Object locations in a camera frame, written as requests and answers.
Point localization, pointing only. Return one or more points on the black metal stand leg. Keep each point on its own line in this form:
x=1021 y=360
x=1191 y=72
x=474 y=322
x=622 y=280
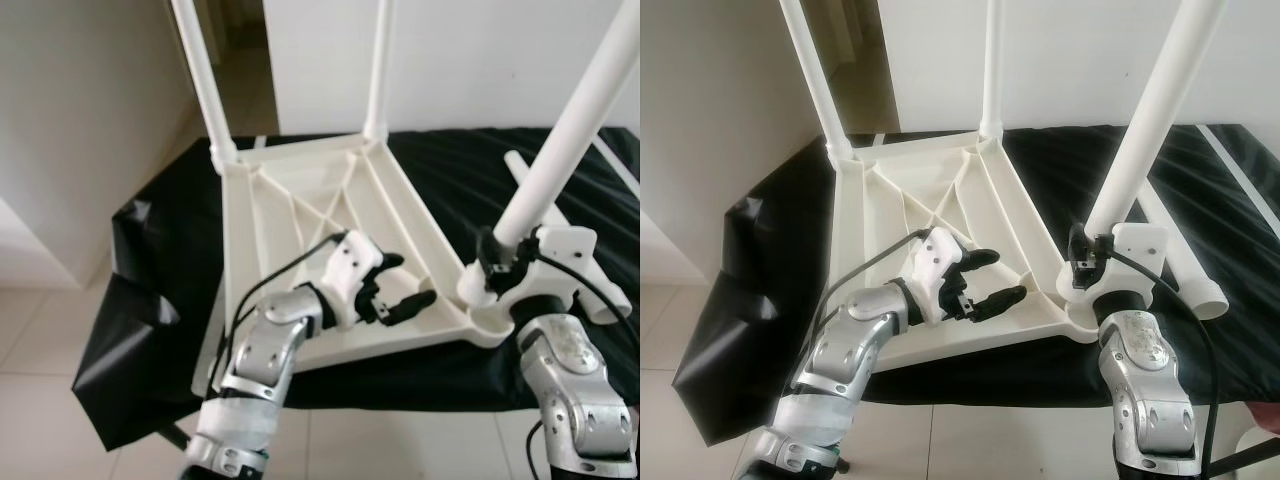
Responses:
x=172 y=438
x=1250 y=458

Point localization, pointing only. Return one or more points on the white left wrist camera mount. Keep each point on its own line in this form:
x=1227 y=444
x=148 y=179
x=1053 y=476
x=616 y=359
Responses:
x=350 y=265
x=935 y=262

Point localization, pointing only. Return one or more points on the white plastic table leg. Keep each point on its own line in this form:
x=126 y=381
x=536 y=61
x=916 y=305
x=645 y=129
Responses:
x=570 y=130
x=812 y=80
x=992 y=70
x=200 y=80
x=518 y=168
x=1185 y=260
x=382 y=70
x=1150 y=120

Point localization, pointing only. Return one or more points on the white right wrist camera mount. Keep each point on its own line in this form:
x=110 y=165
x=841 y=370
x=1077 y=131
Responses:
x=1140 y=245
x=565 y=250

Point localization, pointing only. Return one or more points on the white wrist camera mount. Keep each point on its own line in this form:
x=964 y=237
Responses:
x=935 y=262
x=1140 y=245
x=565 y=250
x=350 y=265

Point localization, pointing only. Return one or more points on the beige door frame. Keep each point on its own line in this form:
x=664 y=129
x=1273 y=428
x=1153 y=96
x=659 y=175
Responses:
x=842 y=28
x=215 y=25

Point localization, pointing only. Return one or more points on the pink cloth piece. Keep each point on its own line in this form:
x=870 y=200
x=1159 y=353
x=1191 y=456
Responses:
x=1266 y=418

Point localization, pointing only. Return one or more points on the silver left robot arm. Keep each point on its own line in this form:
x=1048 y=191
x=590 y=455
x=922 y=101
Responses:
x=850 y=350
x=265 y=350

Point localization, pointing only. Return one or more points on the black tablecloth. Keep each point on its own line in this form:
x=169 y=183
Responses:
x=1050 y=170
x=450 y=170

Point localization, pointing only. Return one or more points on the white plastic table top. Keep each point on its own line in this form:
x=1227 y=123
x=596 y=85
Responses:
x=890 y=250
x=290 y=250

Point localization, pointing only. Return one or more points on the white fabric strip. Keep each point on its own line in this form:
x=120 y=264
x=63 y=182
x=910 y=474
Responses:
x=1240 y=165
x=615 y=165

